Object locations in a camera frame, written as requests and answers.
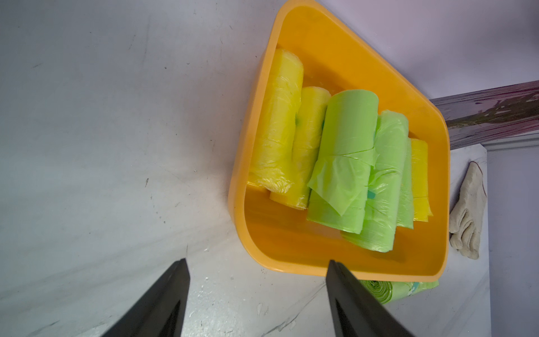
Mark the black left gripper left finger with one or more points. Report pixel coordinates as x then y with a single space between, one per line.
161 309

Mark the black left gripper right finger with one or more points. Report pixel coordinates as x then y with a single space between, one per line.
355 312

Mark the green trash bag roll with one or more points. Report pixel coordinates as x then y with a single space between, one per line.
340 179
405 214
386 292
392 146

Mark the yellow trash bag roll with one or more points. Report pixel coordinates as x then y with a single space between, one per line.
419 171
271 159
309 124

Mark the orange plastic storage box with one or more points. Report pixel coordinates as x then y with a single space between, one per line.
281 238

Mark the cream work glove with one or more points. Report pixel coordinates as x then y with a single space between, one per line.
466 217

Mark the purple glass vase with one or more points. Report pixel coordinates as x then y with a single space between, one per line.
491 114

